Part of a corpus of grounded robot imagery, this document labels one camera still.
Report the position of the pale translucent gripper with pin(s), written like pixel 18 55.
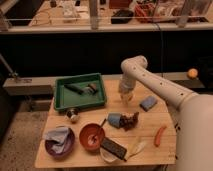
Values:
pixel 126 98

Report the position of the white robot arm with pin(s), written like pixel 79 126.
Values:
pixel 194 148

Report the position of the red bowl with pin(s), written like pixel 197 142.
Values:
pixel 87 133

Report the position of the spoon in red bowl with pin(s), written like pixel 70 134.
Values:
pixel 98 131

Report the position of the white small bowl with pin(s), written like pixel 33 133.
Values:
pixel 107 156

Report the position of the purple bowl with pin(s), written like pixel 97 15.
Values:
pixel 69 144

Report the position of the blue sponge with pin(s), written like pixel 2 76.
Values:
pixel 147 103

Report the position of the blue cup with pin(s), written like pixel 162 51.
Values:
pixel 114 119

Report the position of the brown grey toy in tray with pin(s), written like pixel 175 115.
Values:
pixel 91 88

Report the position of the orange carrot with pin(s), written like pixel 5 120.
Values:
pixel 158 135

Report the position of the green plastic tray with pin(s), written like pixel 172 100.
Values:
pixel 66 99

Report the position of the black rectangular remote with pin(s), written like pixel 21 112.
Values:
pixel 114 148

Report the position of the dark green cucumber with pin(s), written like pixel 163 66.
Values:
pixel 74 88

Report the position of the orange ball on ledge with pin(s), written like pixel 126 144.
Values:
pixel 192 73

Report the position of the blue grey cloth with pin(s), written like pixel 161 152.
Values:
pixel 59 135

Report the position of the black bag on shelf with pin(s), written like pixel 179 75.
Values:
pixel 121 17

